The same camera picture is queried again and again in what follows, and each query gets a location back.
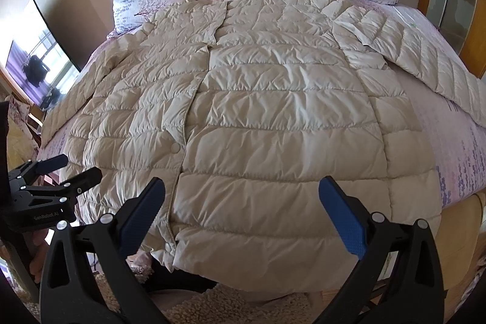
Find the beige quilted down jacket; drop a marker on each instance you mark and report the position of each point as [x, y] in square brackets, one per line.
[241, 107]

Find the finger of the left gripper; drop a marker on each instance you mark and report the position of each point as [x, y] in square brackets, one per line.
[81, 183]
[31, 170]

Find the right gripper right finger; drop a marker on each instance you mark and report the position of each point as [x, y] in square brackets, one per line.
[398, 276]

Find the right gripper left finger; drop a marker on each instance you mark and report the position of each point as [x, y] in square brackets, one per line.
[69, 292]

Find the black flat television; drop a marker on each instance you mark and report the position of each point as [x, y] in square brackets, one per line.
[37, 62]

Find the pink floral bed sheet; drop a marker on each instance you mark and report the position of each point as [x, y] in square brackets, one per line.
[458, 142]

